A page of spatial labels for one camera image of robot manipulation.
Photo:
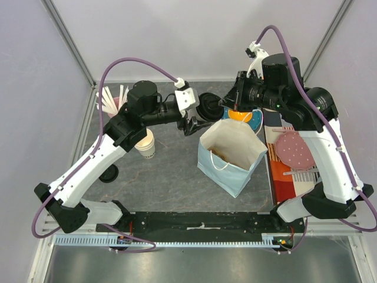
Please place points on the black plastic cup lid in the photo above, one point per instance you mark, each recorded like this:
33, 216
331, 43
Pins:
209, 108

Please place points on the colourful patterned placemat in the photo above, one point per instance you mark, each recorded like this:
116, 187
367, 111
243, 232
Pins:
285, 182

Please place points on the slotted cable duct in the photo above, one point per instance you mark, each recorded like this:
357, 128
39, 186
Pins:
112, 240

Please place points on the pink dotted plate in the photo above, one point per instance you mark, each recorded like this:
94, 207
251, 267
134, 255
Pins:
292, 151

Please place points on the blue dotted plate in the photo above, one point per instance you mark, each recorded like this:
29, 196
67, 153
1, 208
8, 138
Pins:
255, 123

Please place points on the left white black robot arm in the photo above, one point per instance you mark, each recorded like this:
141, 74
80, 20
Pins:
144, 106

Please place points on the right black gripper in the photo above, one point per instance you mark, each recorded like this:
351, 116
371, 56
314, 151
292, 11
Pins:
239, 96

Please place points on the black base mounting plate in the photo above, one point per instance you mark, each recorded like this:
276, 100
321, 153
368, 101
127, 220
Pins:
199, 226

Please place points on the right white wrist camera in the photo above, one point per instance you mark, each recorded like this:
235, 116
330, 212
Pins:
257, 55

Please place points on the orange bowl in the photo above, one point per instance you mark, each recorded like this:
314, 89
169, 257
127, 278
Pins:
240, 116

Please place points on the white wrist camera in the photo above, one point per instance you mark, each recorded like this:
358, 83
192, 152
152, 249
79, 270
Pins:
187, 99
257, 55

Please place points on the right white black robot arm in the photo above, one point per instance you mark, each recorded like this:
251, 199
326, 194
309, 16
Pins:
313, 114

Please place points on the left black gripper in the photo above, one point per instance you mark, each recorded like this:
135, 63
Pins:
194, 126

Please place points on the stack of white paper cups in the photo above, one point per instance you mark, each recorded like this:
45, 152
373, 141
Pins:
146, 146

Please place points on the light blue paper bag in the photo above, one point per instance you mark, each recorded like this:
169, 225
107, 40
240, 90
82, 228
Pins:
230, 150

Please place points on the brown cardboard cup carrier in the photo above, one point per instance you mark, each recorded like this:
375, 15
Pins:
230, 157

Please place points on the white wrapped straws bundle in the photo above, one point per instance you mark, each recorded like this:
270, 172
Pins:
108, 105

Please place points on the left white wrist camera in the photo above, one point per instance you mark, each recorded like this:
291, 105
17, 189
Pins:
187, 99

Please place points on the pink straw holder cup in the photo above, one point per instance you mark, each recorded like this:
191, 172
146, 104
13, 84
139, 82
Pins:
116, 101

